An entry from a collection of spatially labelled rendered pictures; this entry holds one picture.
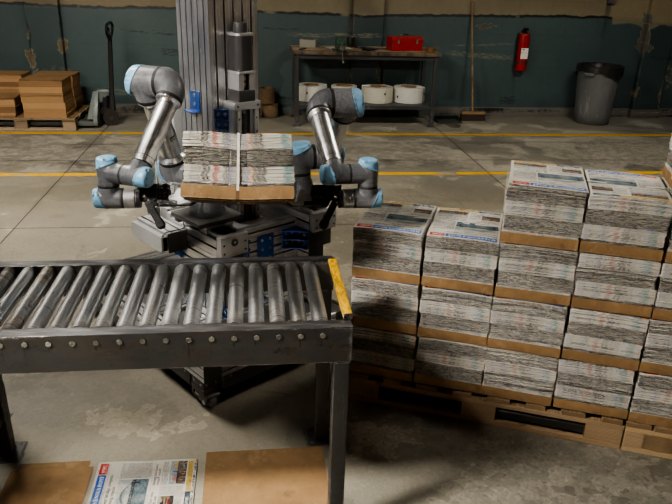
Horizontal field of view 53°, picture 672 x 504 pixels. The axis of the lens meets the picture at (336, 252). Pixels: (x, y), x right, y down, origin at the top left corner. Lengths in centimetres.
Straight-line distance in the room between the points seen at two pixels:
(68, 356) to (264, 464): 99
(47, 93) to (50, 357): 651
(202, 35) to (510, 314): 169
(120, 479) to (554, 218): 188
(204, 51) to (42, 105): 563
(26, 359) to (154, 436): 96
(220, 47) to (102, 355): 145
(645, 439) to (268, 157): 187
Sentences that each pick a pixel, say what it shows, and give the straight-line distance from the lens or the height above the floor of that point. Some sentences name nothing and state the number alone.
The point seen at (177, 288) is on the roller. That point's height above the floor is 80.
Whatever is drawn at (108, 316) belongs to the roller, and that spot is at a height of 80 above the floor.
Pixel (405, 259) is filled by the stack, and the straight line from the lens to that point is 274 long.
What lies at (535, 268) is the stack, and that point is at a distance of 271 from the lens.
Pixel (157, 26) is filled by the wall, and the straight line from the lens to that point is 920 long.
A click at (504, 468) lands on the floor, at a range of 285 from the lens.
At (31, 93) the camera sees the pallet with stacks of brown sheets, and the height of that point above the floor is 42.
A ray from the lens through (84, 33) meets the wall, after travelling 936.
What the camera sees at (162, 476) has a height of 1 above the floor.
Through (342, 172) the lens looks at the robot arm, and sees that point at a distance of 249.
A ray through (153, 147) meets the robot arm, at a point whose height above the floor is 118.
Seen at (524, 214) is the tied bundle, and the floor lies 95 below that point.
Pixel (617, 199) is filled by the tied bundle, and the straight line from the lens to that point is 263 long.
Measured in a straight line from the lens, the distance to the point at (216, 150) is 234.
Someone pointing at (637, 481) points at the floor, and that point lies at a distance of 298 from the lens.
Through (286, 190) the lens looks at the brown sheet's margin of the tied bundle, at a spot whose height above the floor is 108.
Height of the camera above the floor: 177
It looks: 22 degrees down
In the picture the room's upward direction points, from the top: 2 degrees clockwise
